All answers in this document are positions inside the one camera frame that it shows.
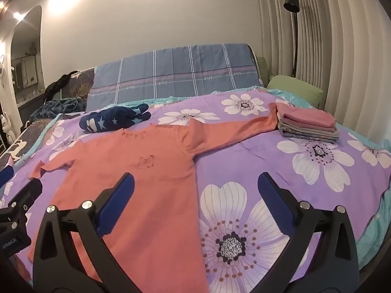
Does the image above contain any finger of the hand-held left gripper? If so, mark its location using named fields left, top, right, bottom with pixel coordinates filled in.
left=0, top=165, right=14, bottom=187
left=0, top=178, right=43, bottom=223

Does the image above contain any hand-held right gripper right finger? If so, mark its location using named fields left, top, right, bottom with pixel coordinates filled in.
left=257, top=172, right=360, bottom=293

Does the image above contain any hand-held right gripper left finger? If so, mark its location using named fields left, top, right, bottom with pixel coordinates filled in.
left=32, top=172, right=135, bottom=293

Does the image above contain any salmon pink long-sleeve shirt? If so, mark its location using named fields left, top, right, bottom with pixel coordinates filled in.
left=27, top=105, right=280, bottom=293

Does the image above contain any white cat figurine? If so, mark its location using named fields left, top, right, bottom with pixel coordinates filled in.
left=0, top=113, right=17, bottom=147

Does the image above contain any purple floral bed sheet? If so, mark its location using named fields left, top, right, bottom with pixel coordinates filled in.
left=0, top=87, right=391, bottom=293

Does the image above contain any folded grey garment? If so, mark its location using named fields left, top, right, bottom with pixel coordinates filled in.
left=278, top=122, right=340, bottom=137

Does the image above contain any navy star-print garment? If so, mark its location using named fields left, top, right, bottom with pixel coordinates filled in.
left=79, top=103, right=152, bottom=134

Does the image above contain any blue fuzzy blanket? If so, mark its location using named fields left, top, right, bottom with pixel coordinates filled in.
left=29, top=97, right=87, bottom=123

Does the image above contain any folded pink garment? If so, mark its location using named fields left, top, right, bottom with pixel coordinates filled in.
left=276, top=102, right=336, bottom=128

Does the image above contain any black cloth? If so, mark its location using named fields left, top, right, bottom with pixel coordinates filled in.
left=44, top=71, right=80, bottom=101

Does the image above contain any green pillow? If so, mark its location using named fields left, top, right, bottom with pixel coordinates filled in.
left=266, top=75, right=324, bottom=109

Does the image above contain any blue plaid quilt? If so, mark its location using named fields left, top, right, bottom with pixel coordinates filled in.
left=86, top=43, right=265, bottom=112

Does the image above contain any white pleated curtain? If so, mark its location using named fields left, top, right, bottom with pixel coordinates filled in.
left=255, top=0, right=391, bottom=159

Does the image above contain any black floor lamp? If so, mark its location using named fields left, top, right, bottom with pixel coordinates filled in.
left=283, top=0, right=300, bottom=78

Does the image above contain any arched wall mirror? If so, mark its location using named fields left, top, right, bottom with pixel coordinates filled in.
left=11, top=5, right=46, bottom=123

